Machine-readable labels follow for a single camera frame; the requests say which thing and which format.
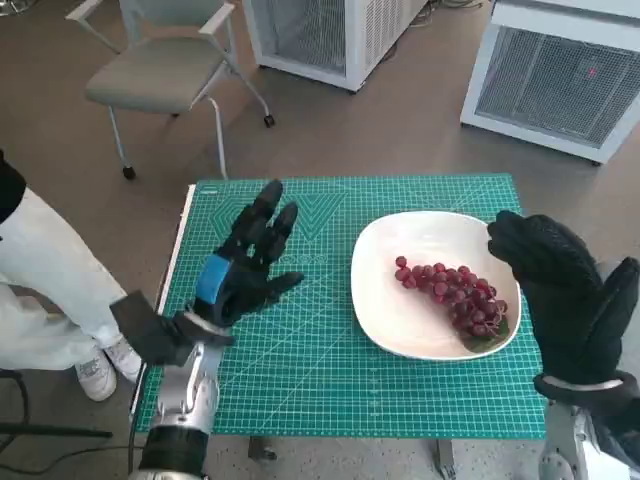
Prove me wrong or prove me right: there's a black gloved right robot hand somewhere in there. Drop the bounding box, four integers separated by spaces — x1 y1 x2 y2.
487 209 640 389

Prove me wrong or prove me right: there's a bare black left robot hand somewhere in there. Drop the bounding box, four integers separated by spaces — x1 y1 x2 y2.
192 178 306 329

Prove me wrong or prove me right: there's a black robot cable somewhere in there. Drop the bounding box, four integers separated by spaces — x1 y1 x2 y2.
125 364 147 480

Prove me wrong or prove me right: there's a metal table bracket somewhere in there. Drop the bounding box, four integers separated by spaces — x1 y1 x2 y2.
435 439 456 480
248 436 278 462

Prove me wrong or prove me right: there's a grey chair with white frame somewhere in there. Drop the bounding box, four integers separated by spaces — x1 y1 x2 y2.
65 0 277 181

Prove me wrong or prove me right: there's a green cutting mat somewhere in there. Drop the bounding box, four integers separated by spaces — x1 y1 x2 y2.
135 173 549 441

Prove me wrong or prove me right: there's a red toy grape bunch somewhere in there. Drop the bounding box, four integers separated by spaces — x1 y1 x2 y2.
393 255 511 351

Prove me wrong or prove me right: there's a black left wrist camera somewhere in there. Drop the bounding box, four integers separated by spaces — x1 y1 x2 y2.
108 291 189 366

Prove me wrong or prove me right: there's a white mesh cabinet, red light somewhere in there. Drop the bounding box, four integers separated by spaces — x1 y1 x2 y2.
459 0 640 166

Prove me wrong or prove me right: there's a person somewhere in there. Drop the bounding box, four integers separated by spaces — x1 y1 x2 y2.
0 149 144 403

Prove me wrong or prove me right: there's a white plate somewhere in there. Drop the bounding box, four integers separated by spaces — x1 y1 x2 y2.
349 210 524 360

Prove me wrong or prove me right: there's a black metal stand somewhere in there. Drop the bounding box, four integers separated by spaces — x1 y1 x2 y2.
0 367 114 441

